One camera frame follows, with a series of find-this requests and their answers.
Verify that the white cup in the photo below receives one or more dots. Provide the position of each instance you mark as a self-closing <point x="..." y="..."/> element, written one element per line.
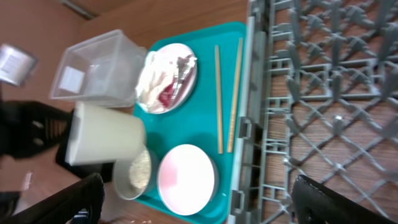
<point x="101" y="135"/>

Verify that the wooden chopstick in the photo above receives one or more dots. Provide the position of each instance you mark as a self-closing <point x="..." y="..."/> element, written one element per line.
<point x="219" y="100"/>
<point x="234" y="102"/>

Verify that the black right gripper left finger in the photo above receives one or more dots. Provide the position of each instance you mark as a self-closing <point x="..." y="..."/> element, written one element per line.
<point x="79" y="203"/>

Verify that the grey dishwasher rack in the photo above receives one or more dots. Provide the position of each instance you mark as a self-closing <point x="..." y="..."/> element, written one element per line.
<point x="318" y="98"/>

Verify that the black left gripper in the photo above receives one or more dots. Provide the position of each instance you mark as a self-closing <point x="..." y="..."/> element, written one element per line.
<point x="29" y="128"/>

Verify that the teal plastic tray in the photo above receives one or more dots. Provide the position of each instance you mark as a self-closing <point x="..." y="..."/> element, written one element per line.
<point x="194" y="121"/>

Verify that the grey bowl with rice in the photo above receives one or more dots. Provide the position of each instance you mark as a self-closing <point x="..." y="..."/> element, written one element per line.
<point x="135" y="177"/>

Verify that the red snack wrapper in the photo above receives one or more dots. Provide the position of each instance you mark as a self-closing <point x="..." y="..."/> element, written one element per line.
<point x="183" y="70"/>

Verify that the white round plate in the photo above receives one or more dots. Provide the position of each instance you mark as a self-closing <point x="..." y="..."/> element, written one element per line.
<point x="181" y="50"/>

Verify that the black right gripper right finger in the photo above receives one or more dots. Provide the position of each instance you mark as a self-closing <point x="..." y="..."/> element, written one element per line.
<point x="315" y="203"/>

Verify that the pink bowl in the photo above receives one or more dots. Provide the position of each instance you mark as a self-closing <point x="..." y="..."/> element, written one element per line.
<point x="187" y="179"/>

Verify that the clear plastic container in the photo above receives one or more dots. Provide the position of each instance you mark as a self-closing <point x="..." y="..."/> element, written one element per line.
<point x="103" y="70"/>

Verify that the crumpled white napkin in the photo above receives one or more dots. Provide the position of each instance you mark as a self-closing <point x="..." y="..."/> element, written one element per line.
<point x="156" y="75"/>

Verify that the right wooden chopstick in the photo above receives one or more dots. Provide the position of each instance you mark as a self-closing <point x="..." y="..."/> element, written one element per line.
<point x="234" y="102"/>

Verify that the left wooden chopstick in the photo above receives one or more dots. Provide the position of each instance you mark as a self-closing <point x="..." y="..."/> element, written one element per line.
<point x="219" y="100"/>

